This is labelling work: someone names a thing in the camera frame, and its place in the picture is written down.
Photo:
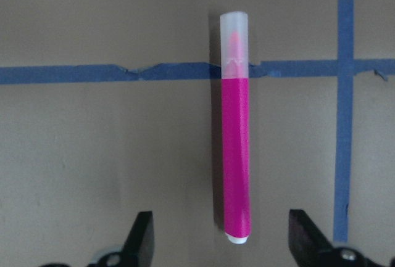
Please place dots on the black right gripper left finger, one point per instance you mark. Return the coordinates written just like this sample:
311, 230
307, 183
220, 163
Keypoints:
138, 249

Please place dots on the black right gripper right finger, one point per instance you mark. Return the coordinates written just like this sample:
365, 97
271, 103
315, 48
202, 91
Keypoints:
310, 247

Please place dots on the pink marker pen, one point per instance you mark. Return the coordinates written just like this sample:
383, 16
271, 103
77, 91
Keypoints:
235, 125

